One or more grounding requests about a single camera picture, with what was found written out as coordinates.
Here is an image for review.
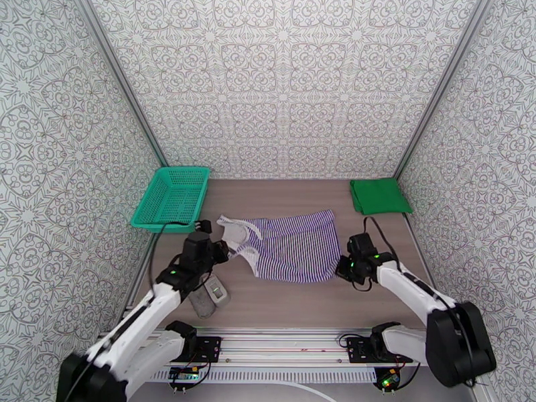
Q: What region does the purple white striped tank top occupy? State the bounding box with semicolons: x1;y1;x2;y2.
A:
216;209;342;285

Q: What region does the green t-shirt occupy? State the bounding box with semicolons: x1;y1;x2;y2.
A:
350;177;414;216

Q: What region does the green plastic laundry basket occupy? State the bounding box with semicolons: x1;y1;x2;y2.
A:
130;166;212;235

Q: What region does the white handheld device green light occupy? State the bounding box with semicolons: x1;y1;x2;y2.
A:
204;273;231;308

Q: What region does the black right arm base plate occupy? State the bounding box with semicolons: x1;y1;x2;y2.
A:
346;336;415;365

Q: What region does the aluminium rail frame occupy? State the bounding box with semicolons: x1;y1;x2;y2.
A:
88;326;482;369

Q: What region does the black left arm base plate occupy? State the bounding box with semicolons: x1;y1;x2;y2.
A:
184;336;223;364

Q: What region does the white cable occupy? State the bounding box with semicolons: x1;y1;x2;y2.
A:
267;381;336;402

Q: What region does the white slotted cable duct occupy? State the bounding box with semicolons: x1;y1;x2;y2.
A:
150;368;378;384

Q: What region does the aluminium corner post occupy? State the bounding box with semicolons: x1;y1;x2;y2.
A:
73;0;170;168
389;0;491;186

